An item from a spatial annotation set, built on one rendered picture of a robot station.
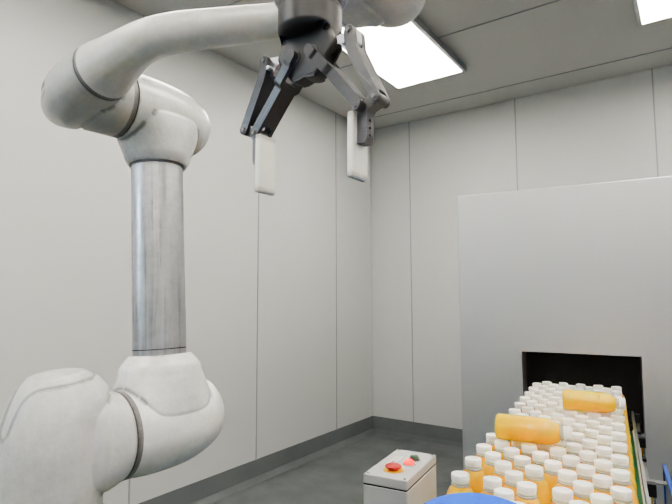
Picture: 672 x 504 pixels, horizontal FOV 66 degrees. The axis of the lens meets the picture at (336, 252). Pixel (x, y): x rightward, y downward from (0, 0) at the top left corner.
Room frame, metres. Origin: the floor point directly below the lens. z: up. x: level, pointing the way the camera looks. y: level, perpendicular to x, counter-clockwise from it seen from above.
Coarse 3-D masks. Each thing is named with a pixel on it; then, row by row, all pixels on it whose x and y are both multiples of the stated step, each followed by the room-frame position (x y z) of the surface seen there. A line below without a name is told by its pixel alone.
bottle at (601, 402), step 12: (564, 396) 1.78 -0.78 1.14; (576, 396) 1.76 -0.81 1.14; (588, 396) 1.75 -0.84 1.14; (600, 396) 1.73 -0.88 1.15; (612, 396) 1.73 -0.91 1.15; (564, 408) 1.79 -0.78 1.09; (576, 408) 1.77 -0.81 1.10; (588, 408) 1.75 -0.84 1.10; (600, 408) 1.73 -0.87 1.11; (612, 408) 1.72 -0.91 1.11
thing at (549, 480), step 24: (624, 432) 1.59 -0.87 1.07; (480, 456) 1.38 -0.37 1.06; (504, 456) 1.36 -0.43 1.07; (528, 456) 1.37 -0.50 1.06; (552, 456) 1.35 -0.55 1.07; (600, 456) 1.35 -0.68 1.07; (480, 480) 1.25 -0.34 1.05; (504, 480) 1.22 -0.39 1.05; (528, 480) 1.21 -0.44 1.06; (552, 480) 1.23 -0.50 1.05
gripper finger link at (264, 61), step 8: (264, 56) 0.60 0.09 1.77; (264, 64) 0.60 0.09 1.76; (264, 72) 0.60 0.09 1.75; (256, 80) 0.60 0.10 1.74; (264, 80) 0.60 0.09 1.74; (272, 80) 0.61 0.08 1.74; (256, 88) 0.60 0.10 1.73; (264, 88) 0.60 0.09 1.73; (272, 88) 0.61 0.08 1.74; (256, 96) 0.60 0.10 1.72; (264, 96) 0.61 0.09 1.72; (248, 104) 0.61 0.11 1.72; (256, 104) 0.61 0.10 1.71; (264, 104) 0.62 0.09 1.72; (248, 112) 0.61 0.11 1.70; (256, 112) 0.61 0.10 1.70; (248, 120) 0.61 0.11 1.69; (240, 128) 0.62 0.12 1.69; (248, 128) 0.61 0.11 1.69
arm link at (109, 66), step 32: (352, 0) 0.67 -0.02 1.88; (384, 0) 0.67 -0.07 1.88; (416, 0) 0.70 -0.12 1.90; (128, 32) 0.76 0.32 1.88; (160, 32) 0.75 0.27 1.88; (192, 32) 0.75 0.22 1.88; (224, 32) 0.75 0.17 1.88; (256, 32) 0.76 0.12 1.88; (96, 64) 0.80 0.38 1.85; (128, 64) 0.79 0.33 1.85
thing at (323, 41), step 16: (288, 0) 0.54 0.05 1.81; (304, 0) 0.54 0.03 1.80; (320, 0) 0.54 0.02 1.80; (336, 0) 0.55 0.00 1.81; (288, 16) 0.54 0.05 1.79; (304, 16) 0.54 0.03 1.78; (320, 16) 0.54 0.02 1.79; (336, 16) 0.55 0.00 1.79; (288, 32) 0.56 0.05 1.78; (304, 32) 0.56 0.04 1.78; (320, 32) 0.55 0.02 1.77; (336, 32) 0.55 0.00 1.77; (288, 48) 0.58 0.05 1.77; (320, 48) 0.55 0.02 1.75; (304, 64) 0.56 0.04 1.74; (304, 80) 0.57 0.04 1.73; (320, 80) 0.57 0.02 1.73
